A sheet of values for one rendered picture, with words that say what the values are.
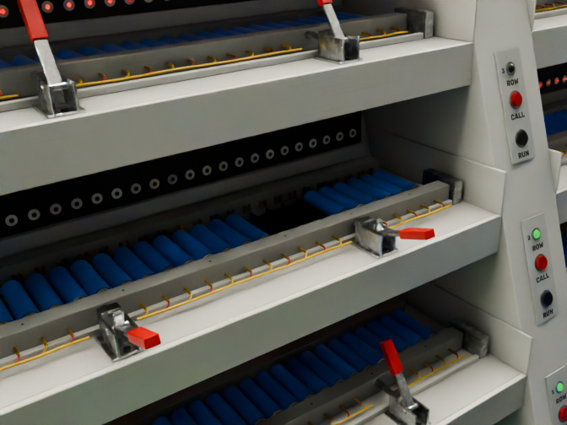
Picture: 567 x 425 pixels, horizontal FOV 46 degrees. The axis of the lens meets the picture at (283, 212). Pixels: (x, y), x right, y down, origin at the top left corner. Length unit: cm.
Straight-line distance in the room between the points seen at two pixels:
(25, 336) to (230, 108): 24
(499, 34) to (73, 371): 54
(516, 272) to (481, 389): 13
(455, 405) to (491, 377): 7
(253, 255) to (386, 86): 21
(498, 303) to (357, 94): 31
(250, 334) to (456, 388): 29
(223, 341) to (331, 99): 24
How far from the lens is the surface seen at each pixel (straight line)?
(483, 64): 74
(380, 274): 64
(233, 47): 63
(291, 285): 60
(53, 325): 55
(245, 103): 56
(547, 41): 84
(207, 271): 59
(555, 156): 81
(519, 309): 79
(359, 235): 66
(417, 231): 60
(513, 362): 82
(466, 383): 79
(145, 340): 46
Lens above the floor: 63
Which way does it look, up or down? 9 degrees down
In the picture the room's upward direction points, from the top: 12 degrees counter-clockwise
